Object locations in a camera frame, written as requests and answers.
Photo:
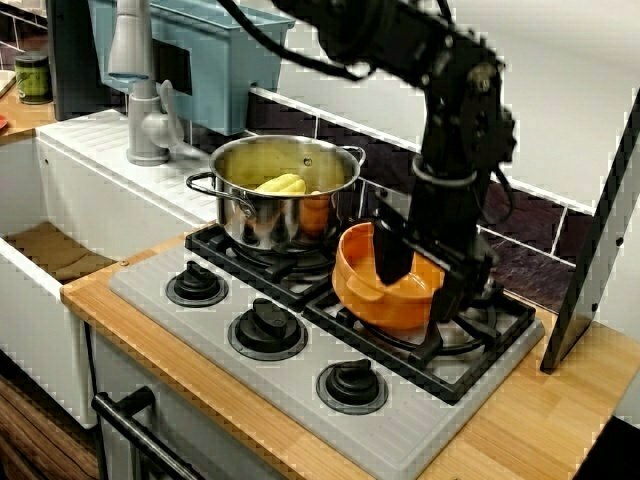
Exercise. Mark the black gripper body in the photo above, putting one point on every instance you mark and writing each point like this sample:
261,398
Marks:
447,225

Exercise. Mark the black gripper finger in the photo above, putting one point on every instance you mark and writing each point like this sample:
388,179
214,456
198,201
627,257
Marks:
460,292
392,260

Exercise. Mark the orange plastic pot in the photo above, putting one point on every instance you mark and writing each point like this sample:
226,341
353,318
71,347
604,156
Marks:
380,310

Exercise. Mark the stainless steel pot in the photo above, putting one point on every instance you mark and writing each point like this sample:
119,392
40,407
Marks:
265,225

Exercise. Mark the yellow toy corn cob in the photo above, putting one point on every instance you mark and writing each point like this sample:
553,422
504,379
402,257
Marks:
282,185

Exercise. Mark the black burner grate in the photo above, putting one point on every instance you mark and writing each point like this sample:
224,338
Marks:
210,245
450,390

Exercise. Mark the black stove knob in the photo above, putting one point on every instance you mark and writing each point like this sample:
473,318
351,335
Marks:
267,327
197,285
352,385

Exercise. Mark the dark side panel board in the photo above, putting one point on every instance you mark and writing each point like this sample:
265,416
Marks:
592,250

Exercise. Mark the wooden stove countertop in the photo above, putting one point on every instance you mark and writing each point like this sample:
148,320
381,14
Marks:
525,425

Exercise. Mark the grey stove top plate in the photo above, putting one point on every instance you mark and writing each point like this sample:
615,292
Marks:
280,390

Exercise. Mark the teal plastic bin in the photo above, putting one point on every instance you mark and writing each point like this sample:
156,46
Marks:
220,75

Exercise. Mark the grey toy faucet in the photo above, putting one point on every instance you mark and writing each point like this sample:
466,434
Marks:
145,130

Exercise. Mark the white toy oven cabinet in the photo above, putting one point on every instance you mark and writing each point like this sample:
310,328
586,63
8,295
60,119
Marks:
125,360

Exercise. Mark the white sink basin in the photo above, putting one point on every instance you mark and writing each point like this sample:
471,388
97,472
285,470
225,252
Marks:
60,200

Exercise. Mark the black upright panel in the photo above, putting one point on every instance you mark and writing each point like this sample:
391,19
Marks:
75,60

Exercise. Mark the wooden side counter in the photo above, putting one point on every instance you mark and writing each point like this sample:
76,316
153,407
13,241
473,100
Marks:
20,125

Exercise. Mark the green tin can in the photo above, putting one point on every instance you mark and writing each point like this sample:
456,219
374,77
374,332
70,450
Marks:
32,80

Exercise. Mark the red plate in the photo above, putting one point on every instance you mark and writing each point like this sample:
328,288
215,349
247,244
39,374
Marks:
2,123

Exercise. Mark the white cutting board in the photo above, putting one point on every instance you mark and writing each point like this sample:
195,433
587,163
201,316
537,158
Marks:
5,80

